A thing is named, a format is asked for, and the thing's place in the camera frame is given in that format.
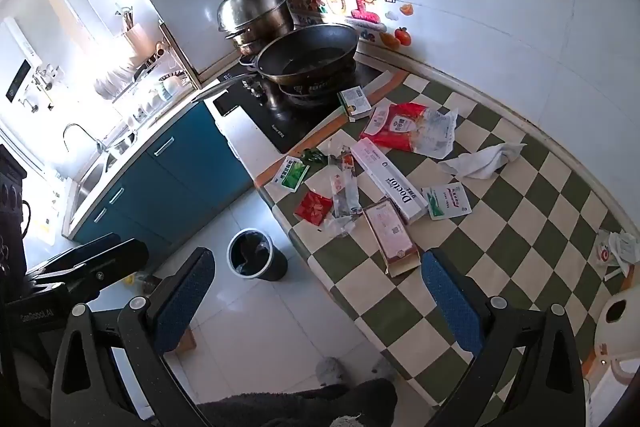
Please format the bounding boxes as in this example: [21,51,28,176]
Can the black appliance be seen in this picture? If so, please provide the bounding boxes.
[0,146,30,270]

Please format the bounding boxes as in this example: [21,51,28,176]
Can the grey fuzzy slipper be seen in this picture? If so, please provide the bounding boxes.
[314,356,347,388]
[370,357,399,380]

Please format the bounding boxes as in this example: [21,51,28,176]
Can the metal dish rack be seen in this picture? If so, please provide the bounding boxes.
[95,22,202,118]

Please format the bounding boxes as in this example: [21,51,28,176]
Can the green checkered table mat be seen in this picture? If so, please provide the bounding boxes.
[255,69,640,427]

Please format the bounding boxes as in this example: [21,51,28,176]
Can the chrome faucet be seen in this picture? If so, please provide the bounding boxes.
[62,123,108,154]

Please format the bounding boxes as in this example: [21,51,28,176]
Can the black glass gas stove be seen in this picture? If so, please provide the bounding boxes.
[207,57,396,155]

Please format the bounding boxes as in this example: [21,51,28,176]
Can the colourful wall decoration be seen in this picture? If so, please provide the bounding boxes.
[280,0,386,40]

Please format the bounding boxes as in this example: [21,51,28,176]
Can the white orange appliance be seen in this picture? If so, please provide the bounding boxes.
[580,277,640,427]

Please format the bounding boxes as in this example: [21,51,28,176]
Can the red sachet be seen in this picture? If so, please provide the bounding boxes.
[293,190,333,223]

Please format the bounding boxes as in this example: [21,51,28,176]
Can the white wall water heater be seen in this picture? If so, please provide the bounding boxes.
[0,18,45,102]

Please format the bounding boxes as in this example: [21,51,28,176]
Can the white cloth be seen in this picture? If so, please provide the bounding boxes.
[438,142,528,180]

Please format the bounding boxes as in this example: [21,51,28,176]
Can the blue kitchen cabinet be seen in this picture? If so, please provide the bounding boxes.
[70,99,256,248]

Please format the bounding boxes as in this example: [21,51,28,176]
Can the black trash bin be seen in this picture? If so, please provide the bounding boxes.
[227,229,289,282]

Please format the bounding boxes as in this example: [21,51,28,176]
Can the long white box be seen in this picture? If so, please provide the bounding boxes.
[350,138,430,225]

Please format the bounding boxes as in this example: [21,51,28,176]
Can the clear plastic bag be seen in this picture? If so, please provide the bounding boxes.
[412,108,459,159]

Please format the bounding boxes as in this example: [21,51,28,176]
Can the steel sink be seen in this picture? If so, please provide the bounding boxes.
[75,147,132,208]

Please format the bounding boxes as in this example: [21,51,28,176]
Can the small green white box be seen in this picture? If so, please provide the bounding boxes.
[337,87,373,122]

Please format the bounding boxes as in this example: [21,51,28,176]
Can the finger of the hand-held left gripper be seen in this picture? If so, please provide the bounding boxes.
[30,239,151,305]
[25,233,123,278]

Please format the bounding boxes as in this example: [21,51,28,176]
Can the red snack bag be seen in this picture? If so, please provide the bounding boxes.
[360,103,430,152]

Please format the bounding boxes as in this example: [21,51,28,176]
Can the clear plastic wrapper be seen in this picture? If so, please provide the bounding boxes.
[327,148,363,218]

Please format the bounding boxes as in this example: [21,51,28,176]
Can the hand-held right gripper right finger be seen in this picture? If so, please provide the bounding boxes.
[421,248,587,427]

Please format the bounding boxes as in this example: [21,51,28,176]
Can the pink brown box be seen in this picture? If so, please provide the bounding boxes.
[362,199,421,278]

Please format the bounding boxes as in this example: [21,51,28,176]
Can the black wok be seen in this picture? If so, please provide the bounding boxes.
[239,23,361,88]

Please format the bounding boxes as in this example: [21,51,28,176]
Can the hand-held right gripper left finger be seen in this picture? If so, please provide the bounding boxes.
[50,247,217,427]

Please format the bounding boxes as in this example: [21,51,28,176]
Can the person's dark trouser legs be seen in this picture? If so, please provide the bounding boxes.
[197,377,399,427]

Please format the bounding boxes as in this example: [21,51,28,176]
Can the white packet with red logo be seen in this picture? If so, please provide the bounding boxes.
[595,229,640,282]

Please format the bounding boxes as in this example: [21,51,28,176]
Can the white sachet with green stripe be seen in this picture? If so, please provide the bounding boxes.
[421,182,472,221]

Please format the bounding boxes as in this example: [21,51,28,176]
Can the crumpled clear wrapper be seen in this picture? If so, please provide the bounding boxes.
[320,214,357,239]

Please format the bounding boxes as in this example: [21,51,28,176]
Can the steel steamer pot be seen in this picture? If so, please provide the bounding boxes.
[216,0,296,54]

